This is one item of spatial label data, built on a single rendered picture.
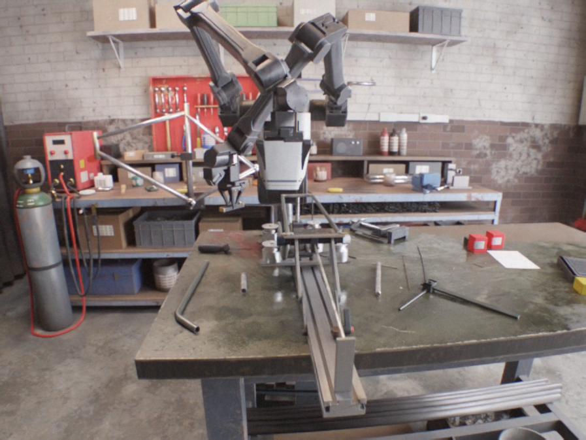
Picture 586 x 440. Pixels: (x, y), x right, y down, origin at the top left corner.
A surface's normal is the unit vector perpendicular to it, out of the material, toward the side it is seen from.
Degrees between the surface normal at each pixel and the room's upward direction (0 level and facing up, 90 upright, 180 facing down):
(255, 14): 90
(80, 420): 0
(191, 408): 0
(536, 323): 0
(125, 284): 90
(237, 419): 90
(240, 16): 90
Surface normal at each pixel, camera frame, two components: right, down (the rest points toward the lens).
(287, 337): 0.00, -0.97
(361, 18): 0.07, 0.27
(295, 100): 0.36, 0.27
